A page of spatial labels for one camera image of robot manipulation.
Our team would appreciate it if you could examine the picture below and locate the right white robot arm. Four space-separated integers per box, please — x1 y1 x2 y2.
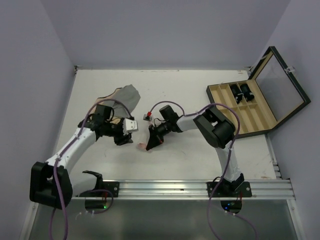
145 105 245 197

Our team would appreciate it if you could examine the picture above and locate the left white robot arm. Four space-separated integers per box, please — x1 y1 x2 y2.
29 104 138 210

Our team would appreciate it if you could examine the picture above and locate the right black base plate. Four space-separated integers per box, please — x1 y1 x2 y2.
212 181 253 198

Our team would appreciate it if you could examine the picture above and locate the black rolled item left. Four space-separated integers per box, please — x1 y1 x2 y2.
229 84 243 104

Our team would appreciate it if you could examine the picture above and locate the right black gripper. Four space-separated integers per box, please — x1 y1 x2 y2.
146 120 172 150

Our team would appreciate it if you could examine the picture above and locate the white pink-trimmed underwear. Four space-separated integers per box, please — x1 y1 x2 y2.
137 142 148 152

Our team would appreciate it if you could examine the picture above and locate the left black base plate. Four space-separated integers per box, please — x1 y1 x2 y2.
75 181 120 198

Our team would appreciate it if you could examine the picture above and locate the black rolled item right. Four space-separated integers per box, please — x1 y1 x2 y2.
240 83 255 102

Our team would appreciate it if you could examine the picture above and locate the black rolled item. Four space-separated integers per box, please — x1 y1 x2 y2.
229 84 243 104
240 83 255 102

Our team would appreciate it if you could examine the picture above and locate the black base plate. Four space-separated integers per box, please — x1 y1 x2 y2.
75 181 120 198
212 181 253 198

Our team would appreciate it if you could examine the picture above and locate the grey underwear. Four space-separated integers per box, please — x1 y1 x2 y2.
107 84 141 118

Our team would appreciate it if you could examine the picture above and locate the aluminium mounting rail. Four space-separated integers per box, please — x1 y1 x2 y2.
103 179 295 200

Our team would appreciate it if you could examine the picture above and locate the black wooden compartment box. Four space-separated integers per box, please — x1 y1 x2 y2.
206 46 311 138

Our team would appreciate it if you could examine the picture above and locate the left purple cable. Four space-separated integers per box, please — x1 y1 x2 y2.
48 98 135 240

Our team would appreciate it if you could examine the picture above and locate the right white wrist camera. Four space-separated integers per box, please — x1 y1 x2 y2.
143 111 155 126

